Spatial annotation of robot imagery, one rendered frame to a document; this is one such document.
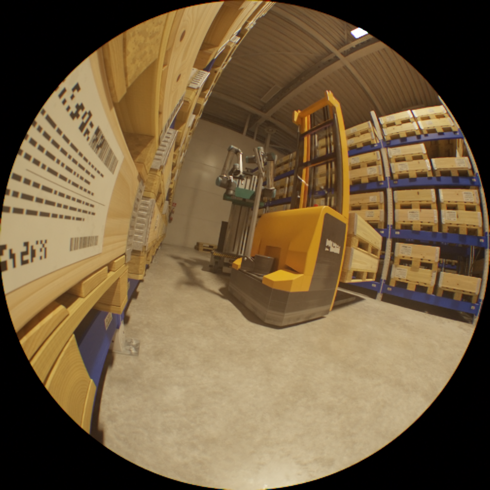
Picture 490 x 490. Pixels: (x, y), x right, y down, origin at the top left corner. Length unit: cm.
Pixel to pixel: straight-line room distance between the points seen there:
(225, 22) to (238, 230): 259
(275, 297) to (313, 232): 49
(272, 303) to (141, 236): 81
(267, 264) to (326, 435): 112
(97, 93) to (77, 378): 27
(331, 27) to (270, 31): 215
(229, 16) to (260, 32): 676
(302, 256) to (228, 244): 174
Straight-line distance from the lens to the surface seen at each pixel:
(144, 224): 68
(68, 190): 17
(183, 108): 102
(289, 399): 66
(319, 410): 67
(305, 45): 776
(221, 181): 252
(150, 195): 69
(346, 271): 161
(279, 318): 105
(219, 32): 84
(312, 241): 107
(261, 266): 123
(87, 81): 16
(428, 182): 325
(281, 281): 99
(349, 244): 162
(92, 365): 42
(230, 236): 267
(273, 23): 742
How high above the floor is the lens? 50
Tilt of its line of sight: level
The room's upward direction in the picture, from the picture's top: 10 degrees clockwise
